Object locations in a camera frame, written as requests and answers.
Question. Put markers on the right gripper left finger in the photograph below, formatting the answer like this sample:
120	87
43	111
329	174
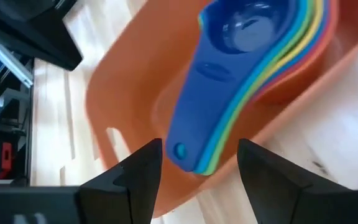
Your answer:
129	193

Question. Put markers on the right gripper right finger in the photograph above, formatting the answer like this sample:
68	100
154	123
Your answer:
278	193

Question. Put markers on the green measuring cup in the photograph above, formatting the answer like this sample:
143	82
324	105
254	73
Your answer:
212	165

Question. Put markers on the light blue measuring cup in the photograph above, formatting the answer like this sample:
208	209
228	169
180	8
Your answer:
201	165

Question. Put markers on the small dark blue measuring cup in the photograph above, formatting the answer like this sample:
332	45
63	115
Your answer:
210	102

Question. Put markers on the orange measuring cup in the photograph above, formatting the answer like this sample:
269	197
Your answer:
297	81

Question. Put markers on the orange plastic basket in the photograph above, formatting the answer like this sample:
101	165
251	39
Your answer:
129	77

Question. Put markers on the red measuring cup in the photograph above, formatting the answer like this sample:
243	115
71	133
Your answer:
332	18

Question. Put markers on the red block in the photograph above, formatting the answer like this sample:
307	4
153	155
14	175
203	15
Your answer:
7	158

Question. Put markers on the silver aluminium rail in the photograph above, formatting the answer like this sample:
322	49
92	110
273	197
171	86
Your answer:
8	62

